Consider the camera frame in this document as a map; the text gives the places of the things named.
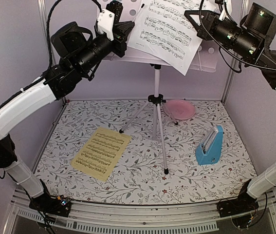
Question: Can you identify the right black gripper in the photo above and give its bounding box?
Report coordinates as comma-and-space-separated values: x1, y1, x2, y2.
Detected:
185, 9, 261, 60

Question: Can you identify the white sheet music page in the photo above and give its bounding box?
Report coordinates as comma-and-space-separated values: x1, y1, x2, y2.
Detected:
128, 0, 218, 75

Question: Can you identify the white perforated music stand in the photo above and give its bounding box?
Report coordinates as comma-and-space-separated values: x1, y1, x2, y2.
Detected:
101, 0, 218, 175

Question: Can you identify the blue metronome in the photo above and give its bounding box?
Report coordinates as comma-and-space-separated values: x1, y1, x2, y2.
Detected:
195, 125, 223, 165

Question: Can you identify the yellow sheet music page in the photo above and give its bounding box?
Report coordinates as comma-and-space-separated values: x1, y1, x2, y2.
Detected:
71, 127, 131, 181

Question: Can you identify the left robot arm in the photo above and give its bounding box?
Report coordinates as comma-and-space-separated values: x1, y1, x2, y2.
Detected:
0, 21, 134, 212

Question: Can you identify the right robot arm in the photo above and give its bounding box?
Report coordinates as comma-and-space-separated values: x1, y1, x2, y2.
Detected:
184, 0, 276, 213

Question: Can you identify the pink plate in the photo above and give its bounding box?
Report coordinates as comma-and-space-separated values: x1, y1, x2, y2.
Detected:
164, 99, 196, 120

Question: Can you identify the floral tablecloth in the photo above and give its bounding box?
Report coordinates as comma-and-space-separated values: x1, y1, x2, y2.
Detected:
35, 100, 256, 205

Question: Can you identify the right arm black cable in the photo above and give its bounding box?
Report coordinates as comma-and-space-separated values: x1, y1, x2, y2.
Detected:
198, 0, 276, 78

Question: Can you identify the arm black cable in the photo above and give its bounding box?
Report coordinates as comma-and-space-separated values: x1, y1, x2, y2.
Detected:
198, 0, 276, 78
45, 0, 104, 71

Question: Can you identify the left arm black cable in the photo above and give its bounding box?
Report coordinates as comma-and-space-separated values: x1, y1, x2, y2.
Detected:
45, 0, 104, 71

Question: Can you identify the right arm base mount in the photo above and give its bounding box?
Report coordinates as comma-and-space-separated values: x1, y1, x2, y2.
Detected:
217, 193, 259, 229

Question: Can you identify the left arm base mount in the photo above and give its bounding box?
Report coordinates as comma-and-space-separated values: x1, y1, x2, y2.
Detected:
29, 194, 72, 217

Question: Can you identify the front aluminium rail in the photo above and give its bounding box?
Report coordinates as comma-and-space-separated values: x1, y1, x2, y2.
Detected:
3, 190, 276, 234

